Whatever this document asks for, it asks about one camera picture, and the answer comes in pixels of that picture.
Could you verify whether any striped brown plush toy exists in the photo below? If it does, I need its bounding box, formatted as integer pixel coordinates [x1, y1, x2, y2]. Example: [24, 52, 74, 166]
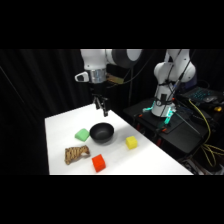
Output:
[64, 144, 92, 166]

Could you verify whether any black bowl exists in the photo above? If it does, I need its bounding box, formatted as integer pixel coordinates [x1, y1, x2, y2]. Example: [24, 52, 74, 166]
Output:
[89, 122, 116, 145]

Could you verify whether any black robot stand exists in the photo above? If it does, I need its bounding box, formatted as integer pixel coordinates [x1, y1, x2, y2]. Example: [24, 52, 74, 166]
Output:
[122, 97, 224, 159]

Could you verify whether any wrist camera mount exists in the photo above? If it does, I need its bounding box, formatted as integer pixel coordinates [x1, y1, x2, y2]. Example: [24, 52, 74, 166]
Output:
[105, 74, 125, 86]

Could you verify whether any black curtain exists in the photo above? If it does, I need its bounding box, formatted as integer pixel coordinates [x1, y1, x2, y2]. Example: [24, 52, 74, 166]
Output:
[0, 49, 224, 176]

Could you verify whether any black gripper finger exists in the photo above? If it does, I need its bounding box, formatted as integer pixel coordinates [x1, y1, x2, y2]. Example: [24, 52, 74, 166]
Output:
[93, 96, 102, 111]
[101, 97, 110, 118]

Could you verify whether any yellow cable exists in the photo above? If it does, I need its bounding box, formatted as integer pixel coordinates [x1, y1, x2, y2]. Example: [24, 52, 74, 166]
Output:
[187, 98, 224, 168]

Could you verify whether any laptop with lit keyboard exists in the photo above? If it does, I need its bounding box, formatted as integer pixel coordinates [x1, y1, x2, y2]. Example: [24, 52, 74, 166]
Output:
[182, 85, 224, 105]

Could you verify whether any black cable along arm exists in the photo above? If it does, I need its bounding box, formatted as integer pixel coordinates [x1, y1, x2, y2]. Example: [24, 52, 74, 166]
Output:
[165, 49, 198, 101]

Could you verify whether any yellow cube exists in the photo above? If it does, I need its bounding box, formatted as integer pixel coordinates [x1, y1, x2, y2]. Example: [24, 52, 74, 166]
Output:
[125, 135, 139, 150]

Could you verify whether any green block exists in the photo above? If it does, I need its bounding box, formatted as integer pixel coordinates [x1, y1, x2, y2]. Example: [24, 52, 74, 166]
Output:
[73, 128, 91, 142]

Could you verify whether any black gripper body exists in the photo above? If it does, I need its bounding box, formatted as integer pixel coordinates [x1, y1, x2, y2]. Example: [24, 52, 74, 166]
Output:
[88, 81, 109, 100]

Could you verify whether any red cube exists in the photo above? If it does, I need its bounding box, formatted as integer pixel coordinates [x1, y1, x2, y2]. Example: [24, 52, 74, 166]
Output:
[91, 153, 108, 173]

